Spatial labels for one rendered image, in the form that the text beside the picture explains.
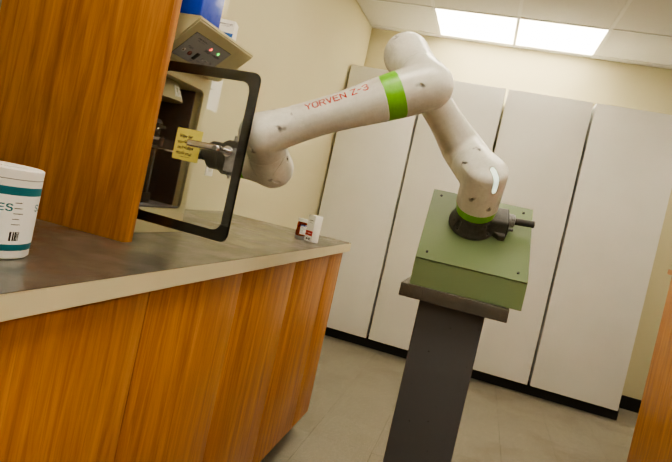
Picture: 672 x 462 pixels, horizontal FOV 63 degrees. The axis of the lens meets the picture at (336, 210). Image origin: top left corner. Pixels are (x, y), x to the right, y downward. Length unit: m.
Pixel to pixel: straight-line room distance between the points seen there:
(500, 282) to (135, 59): 1.15
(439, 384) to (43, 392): 1.15
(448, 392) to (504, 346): 2.63
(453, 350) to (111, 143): 1.13
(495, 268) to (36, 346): 1.22
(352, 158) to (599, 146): 1.82
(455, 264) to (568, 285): 2.73
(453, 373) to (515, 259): 0.39
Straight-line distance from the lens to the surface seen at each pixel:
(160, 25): 1.41
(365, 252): 4.41
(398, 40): 1.51
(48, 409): 1.06
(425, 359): 1.78
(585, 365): 4.48
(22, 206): 1.03
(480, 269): 1.70
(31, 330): 0.96
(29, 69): 1.61
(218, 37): 1.56
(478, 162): 1.66
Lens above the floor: 1.16
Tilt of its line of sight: 2 degrees down
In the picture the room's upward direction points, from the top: 12 degrees clockwise
